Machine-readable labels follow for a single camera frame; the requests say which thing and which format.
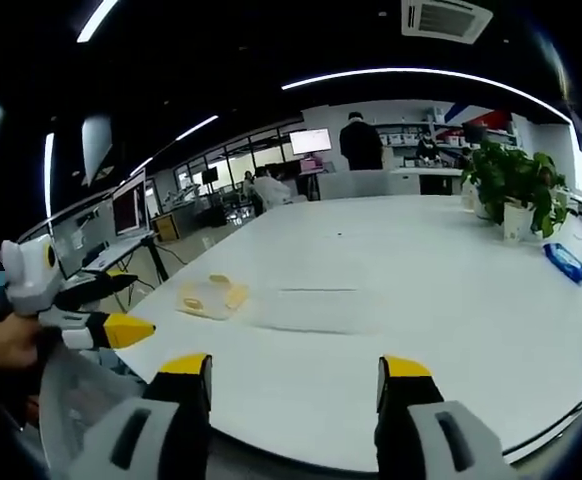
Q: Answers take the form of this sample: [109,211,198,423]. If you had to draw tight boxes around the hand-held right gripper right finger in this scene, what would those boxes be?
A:
[374,354,520,480]

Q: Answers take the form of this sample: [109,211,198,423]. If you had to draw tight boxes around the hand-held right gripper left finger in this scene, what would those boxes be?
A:
[68,352,213,480]

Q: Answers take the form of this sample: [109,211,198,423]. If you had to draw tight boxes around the clear plastic bag yellow items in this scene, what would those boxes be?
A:
[176,280,228,320]

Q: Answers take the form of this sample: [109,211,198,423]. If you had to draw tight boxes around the translucent yellow plastic buckle part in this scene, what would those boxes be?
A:
[208,273,251,314]

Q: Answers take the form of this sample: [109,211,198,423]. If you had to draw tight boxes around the person's left hand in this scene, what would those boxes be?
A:
[0,314,41,372]

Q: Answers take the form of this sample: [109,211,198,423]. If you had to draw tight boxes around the wide dark computer monitor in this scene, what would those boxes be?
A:
[49,208,117,280]

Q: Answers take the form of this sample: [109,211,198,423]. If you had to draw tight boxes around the grey office chair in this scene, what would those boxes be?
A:
[37,343,148,474]

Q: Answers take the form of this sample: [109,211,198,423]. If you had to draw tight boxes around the computer monitor red image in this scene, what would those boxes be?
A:
[111,173,153,237]

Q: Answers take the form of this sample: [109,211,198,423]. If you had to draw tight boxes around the wooden cabinet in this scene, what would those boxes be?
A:
[151,211,178,244]

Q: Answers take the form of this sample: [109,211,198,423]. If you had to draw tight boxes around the blue wet wipe packet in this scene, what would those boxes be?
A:
[541,241,582,286]

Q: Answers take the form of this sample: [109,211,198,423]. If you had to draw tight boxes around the small green potted plant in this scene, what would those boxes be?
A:
[459,149,493,220]

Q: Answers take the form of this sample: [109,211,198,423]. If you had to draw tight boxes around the grey partition panel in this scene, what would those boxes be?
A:
[317,169,391,201]

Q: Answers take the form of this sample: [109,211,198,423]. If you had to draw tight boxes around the green potted plant white pot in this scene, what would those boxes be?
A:
[475,139,571,245]

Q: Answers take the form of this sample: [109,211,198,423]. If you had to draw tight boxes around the bright white monitor screen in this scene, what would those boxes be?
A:
[289,127,333,157]

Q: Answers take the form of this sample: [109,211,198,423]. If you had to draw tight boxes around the long curved ceiling light strip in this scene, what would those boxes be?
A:
[280,66,573,124]

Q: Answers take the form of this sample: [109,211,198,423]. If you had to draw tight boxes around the ceiling air conditioner vent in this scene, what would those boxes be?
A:
[400,0,495,46]

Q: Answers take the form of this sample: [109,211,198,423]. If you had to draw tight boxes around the wall shelves with boxes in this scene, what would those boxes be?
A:
[376,118,518,150]

